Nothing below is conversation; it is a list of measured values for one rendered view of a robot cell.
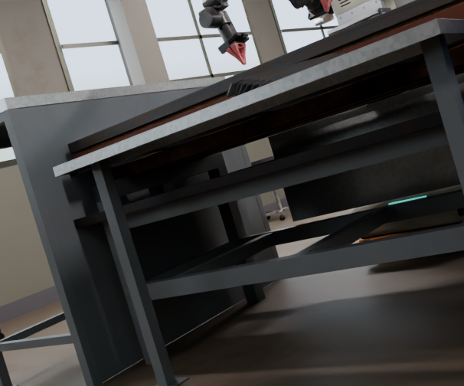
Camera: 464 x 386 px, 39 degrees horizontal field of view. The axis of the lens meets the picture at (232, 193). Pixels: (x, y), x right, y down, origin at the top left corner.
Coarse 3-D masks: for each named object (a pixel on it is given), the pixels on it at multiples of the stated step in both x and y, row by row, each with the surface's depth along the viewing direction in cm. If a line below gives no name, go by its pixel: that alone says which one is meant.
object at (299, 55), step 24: (432, 0) 154; (456, 0) 152; (360, 24) 165; (384, 24) 162; (312, 48) 174; (336, 48) 172; (192, 96) 200; (216, 96) 199; (144, 120) 214; (72, 144) 236
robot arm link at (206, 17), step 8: (224, 0) 230; (208, 8) 225; (216, 8) 229; (224, 8) 233; (200, 16) 226; (208, 16) 224; (216, 16) 225; (200, 24) 226; (208, 24) 224; (216, 24) 226
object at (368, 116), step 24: (432, 96) 237; (360, 120) 255; (384, 120) 249; (288, 144) 276; (312, 144) 269; (360, 168) 259; (384, 168) 253; (408, 168) 247; (432, 168) 242; (288, 192) 280; (312, 192) 273; (336, 192) 267; (360, 192) 261; (384, 192) 255; (408, 192) 249; (312, 216) 276
